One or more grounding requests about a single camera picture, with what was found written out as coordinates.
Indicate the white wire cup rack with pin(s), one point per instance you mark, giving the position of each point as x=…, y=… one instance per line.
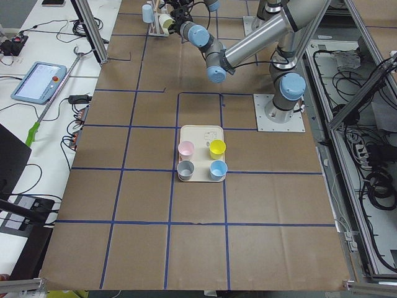
x=159, y=7

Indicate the brown paper table mat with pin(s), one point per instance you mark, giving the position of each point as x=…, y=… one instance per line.
x=173, y=186

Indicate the yellow cup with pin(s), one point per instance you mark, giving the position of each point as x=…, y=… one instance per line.
x=217, y=149

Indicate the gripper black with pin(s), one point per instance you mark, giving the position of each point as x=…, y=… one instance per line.
x=176, y=27
x=179, y=14

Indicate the light blue ikea cup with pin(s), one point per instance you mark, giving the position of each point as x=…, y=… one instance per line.
x=147, y=13

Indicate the black power adapter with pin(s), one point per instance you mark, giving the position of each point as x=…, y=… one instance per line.
x=79, y=99

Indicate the cream serving tray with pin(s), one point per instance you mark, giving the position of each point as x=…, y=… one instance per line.
x=201, y=136

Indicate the cream white cup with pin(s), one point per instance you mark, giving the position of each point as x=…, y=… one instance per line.
x=165, y=21

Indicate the grey cup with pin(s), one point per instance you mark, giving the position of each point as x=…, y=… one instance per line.
x=185, y=170

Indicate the pink cup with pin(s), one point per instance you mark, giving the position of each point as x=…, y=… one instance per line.
x=186, y=150

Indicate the aluminium frame post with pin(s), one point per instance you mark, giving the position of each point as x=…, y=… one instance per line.
x=86, y=18

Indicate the blue teach pendant tablet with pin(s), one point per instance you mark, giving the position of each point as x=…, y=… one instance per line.
x=40, y=83

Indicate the black monitor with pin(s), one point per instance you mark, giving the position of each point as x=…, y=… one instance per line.
x=14, y=157

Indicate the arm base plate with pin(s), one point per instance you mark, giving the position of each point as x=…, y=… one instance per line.
x=251, y=23
x=271, y=119

